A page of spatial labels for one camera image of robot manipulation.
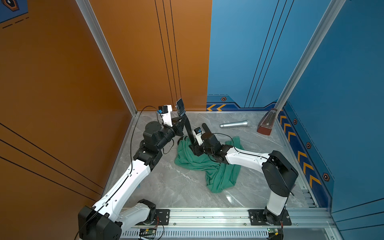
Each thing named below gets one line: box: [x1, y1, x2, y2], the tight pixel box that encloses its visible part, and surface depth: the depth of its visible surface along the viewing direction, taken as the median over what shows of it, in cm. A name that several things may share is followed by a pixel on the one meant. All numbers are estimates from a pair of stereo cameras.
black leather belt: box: [176, 98, 195, 145], surface depth 68 cm
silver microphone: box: [220, 120, 249, 128], surface depth 112 cm
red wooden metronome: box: [256, 108, 276, 136], surface depth 104 cm
